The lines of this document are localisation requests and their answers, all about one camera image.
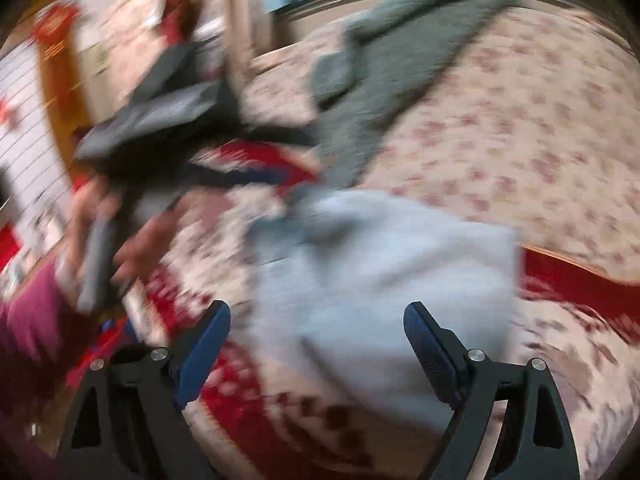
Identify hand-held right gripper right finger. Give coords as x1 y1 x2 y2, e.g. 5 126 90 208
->
403 301 581 480

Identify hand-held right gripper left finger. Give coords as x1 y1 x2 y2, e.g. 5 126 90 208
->
56 300 232 480

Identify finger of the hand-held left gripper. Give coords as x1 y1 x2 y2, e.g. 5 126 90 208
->
189 162 322 191
239 122 322 150

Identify light blue fleece pants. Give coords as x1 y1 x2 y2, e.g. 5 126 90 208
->
244 187 522 443

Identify person's left forearm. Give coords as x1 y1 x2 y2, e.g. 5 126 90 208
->
0 259 68 368

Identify person's left hand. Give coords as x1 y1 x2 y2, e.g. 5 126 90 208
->
61 179 177 309

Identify wooden door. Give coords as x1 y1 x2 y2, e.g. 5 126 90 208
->
27 0 103 188

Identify green fleece garment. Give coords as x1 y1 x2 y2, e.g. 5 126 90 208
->
309 0 522 192

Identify red and white floral blanket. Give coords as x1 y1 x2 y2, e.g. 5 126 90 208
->
65 137 640 480

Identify pink floral bedsheet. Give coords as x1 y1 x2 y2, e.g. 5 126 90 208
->
244 5 640 288

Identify red wall decoration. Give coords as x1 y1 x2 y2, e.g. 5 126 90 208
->
31 4 85 63

